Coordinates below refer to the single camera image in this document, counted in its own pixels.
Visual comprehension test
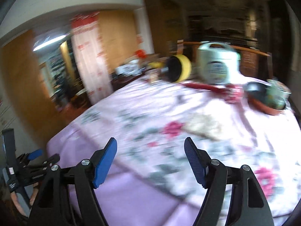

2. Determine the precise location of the white paper bag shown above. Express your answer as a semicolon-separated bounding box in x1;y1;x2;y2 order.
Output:
183;114;223;141

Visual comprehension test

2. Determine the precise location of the person's left hand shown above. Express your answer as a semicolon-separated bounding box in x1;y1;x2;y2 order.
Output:
10;186;38;217

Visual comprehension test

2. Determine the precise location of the floral pink tablecloth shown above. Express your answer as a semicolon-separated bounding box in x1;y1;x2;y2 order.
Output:
47;79;300;225

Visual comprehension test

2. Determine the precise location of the floral red white curtain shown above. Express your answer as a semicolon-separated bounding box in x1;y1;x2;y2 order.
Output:
71;12;113;105

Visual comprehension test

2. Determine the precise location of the red frying pan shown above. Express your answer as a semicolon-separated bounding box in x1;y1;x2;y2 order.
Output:
243;82;286;116

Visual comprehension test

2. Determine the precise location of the small pink glass jar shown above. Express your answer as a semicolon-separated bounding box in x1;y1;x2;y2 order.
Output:
147;69;160;84

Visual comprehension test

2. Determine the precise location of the yellow black round pot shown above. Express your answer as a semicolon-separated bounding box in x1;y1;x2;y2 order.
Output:
145;55;192;83

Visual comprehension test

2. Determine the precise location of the mint green rice cooker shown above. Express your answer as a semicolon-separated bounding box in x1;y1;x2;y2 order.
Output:
196;42;240;85

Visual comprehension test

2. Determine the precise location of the green instant noodle cup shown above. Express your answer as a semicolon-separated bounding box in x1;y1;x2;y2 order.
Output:
266;79;291;110

